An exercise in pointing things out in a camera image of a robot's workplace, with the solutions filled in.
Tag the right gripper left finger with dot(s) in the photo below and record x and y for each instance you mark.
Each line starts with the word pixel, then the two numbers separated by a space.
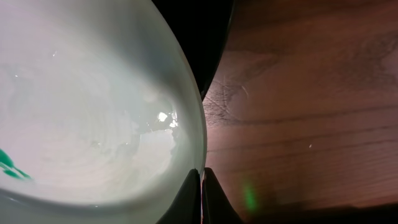
pixel 186 207

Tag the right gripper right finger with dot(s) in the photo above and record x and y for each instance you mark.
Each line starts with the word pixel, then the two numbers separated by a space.
pixel 215 204

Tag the mint green plate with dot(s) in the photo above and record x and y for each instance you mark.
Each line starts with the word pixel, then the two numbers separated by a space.
pixel 101 118

